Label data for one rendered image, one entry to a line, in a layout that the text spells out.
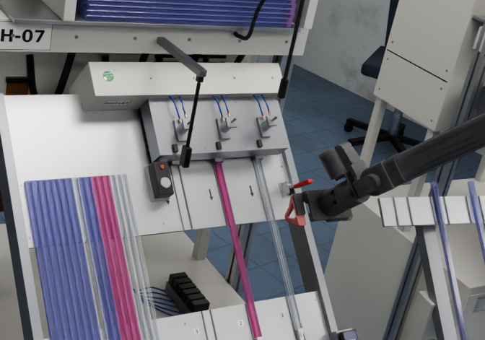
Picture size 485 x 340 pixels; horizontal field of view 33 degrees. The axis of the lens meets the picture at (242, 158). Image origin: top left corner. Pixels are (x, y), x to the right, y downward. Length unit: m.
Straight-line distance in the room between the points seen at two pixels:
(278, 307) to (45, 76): 0.75
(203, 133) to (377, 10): 4.28
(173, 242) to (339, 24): 4.01
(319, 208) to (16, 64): 0.74
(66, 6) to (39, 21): 0.06
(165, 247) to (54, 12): 0.95
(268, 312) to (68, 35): 0.74
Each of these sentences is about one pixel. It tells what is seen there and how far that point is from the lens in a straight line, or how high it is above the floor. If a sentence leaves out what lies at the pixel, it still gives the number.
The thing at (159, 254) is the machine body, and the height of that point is 0.62.
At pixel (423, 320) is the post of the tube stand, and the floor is 0.77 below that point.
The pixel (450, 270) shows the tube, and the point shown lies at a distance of 2.06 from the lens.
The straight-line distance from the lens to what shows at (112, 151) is 1.82.
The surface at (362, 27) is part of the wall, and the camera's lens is 6.14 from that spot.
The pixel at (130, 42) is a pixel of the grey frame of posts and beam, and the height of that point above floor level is 1.33.
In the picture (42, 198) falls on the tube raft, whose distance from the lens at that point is 1.72.
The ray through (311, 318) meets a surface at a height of 0.81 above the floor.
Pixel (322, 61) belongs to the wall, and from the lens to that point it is 6.39.
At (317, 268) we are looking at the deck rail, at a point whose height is 0.89.
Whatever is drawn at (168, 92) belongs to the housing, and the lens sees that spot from 1.84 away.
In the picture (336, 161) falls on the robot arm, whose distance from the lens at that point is 1.66.
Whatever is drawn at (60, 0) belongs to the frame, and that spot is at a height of 1.42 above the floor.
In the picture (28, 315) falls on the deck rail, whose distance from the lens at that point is 1.66.
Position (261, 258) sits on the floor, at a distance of 3.73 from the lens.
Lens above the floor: 1.87
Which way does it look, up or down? 24 degrees down
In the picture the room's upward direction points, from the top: 12 degrees clockwise
